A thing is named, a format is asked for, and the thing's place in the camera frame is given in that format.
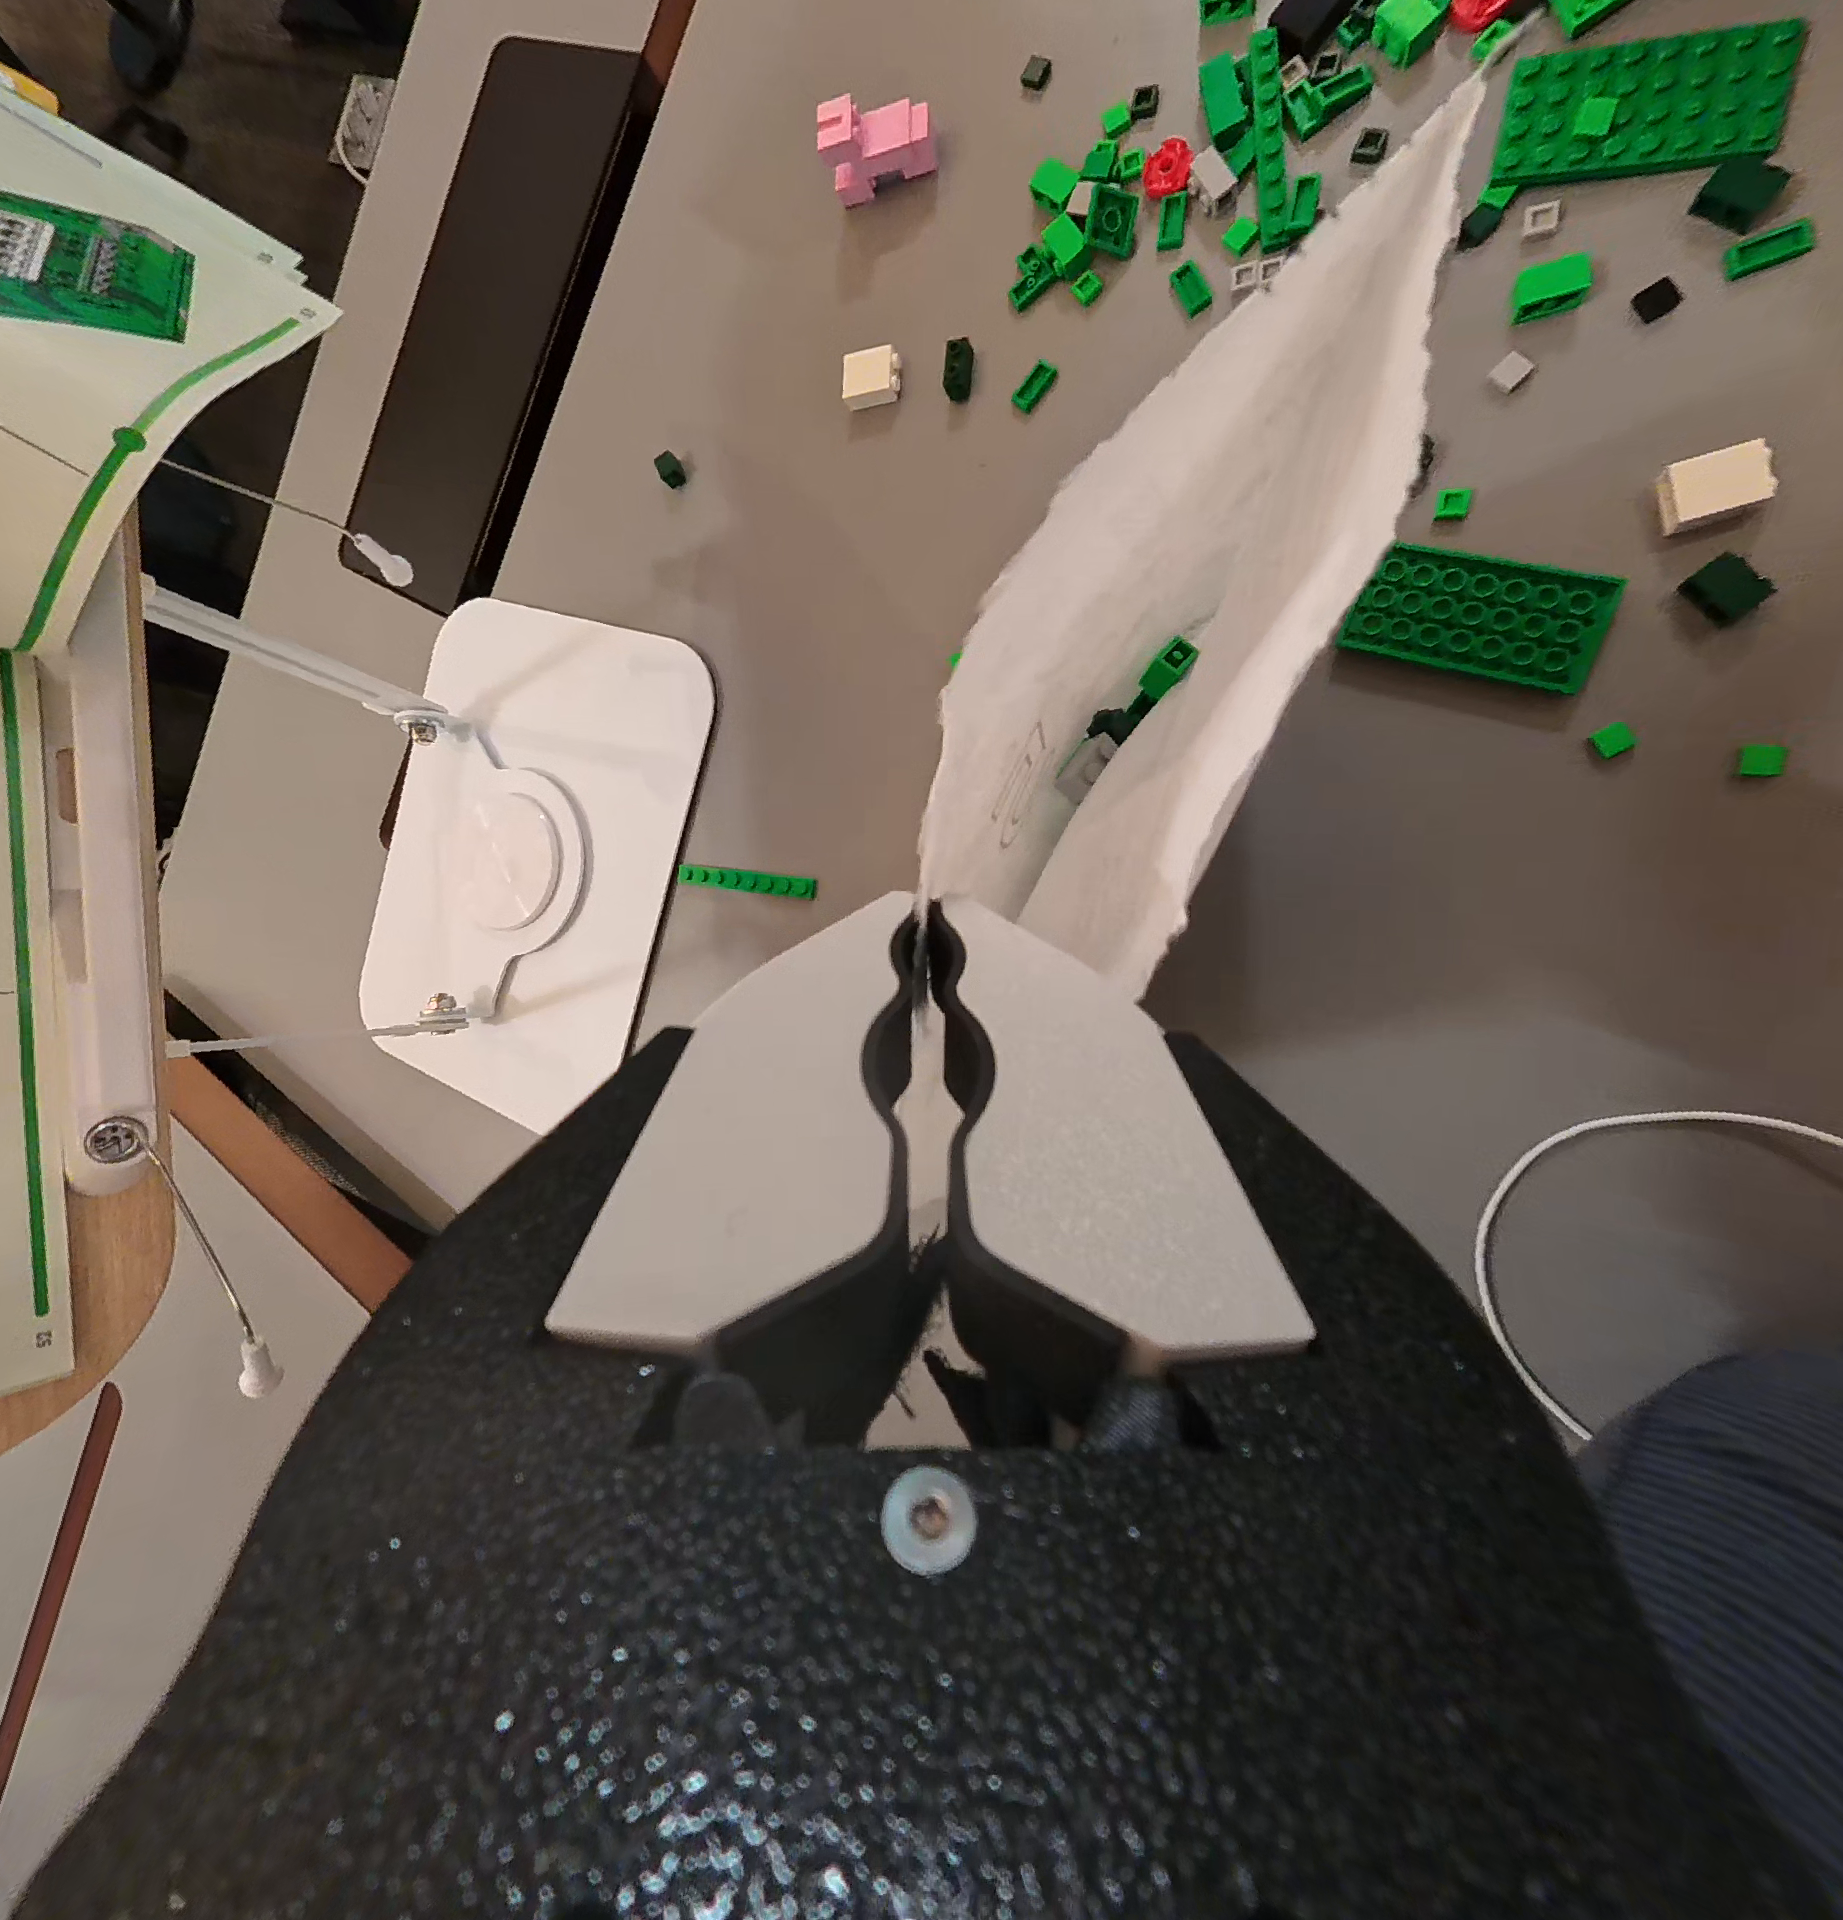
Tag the pile of green toy bricks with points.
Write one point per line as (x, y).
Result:
(1265, 137)

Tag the white power strip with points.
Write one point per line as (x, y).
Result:
(365, 129)

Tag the grey felt divider strip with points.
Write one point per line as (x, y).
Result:
(315, 1162)

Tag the pink toy pig figure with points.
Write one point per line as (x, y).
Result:
(877, 142)

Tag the small white toy brick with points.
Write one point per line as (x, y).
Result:
(873, 377)

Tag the wood-edged pale desk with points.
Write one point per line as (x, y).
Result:
(232, 1426)

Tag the red toy flower piece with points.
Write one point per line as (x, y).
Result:
(1166, 165)
(1485, 13)

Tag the small grey toy brick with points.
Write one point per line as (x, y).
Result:
(1081, 771)
(1514, 371)

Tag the grey desk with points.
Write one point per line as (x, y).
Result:
(802, 675)

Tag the large green toy plate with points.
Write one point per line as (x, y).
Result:
(1475, 615)
(1687, 106)

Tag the toy brick instruction booklet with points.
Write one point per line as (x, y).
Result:
(110, 361)

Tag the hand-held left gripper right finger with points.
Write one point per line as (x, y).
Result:
(1131, 1186)

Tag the white printed paper bag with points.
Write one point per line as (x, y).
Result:
(1235, 495)

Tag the long narrow green toy plate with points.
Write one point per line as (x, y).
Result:
(748, 884)

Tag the small green toy tile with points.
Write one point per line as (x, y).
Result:
(1611, 739)
(1762, 761)

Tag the person's trousered leg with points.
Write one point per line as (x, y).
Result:
(1762, 1577)

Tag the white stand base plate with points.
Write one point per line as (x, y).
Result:
(562, 675)

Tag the white book stand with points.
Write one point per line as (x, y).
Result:
(261, 647)

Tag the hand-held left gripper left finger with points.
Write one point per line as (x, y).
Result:
(742, 1186)

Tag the large white toy brick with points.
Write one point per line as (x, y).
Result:
(1716, 487)

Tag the green sloped toy brick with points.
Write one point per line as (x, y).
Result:
(1551, 285)

